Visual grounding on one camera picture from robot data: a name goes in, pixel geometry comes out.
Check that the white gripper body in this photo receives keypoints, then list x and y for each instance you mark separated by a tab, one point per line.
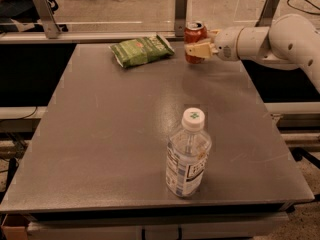
225	44

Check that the red coke can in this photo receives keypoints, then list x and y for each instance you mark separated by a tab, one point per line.
194	32

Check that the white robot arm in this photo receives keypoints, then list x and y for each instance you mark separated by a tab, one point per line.
290	42

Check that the green jalapeno chip bag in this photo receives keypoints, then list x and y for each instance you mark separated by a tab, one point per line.
140	51

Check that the clear plastic water bottle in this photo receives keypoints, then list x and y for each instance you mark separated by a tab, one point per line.
188	149

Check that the seated person in background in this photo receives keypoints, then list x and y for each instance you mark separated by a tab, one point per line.
23	12

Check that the cardboard box corner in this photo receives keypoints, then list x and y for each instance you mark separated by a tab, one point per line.
15	227

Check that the right metal bracket post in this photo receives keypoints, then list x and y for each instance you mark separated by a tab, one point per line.
268	12

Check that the metal bracket post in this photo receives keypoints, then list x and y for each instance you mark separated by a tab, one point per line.
268	12
180	17
44	11

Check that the middle metal bracket post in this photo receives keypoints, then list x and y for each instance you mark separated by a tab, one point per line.
180	17

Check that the left metal bracket post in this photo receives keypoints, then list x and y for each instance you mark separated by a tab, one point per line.
44	11

